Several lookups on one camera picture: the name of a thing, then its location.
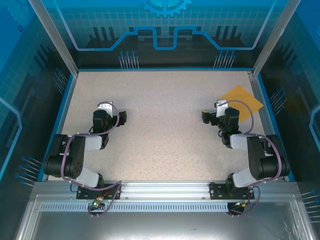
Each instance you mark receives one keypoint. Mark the orange square paper sheet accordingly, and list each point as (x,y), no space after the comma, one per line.
(240,96)

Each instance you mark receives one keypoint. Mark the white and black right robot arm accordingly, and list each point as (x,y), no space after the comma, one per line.
(260,160)

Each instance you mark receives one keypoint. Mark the grey sheet metal tray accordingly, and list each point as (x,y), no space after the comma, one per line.
(162,225)

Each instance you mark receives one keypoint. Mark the blue table edge strip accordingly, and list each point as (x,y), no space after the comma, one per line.
(275,125)
(58,127)

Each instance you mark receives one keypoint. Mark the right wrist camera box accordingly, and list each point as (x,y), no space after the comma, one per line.
(221,107)

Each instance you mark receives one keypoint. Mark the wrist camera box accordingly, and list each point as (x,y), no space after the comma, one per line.
(105,106)
(221,107)

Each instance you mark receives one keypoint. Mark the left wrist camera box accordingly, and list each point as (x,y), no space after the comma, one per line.
(105,106)

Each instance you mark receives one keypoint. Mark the aluminium side rail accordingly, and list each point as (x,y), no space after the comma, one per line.
(257,92)

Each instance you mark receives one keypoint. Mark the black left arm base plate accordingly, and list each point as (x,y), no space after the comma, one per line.
(112,191)

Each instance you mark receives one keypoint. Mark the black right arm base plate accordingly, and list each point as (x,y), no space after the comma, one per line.
(217,191)

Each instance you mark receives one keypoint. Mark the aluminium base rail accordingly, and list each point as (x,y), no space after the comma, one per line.
(162,190)

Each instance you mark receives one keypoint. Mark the aluminium frame post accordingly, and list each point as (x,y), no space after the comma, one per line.
(55,40)
(275,40)

